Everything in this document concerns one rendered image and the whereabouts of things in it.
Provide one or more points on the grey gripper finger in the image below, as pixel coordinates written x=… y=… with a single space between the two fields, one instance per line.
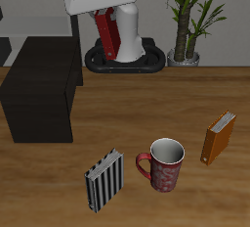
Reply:
x=113 y=16

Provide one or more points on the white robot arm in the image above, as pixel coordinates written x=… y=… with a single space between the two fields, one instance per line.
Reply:
x=130 y=35

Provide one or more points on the orange book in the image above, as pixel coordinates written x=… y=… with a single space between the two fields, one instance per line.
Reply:
x=218 y=141

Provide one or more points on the black white striped book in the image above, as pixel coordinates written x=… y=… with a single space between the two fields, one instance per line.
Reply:
x=105 y=180

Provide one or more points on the pot plant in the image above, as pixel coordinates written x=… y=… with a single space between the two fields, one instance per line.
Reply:
x=182 y=32

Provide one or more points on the dark wooden cabinet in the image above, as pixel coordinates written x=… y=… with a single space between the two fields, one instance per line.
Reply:
x=39 y=87

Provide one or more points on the red patterned mug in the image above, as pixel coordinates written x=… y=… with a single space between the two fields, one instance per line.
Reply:
x=166 y=169

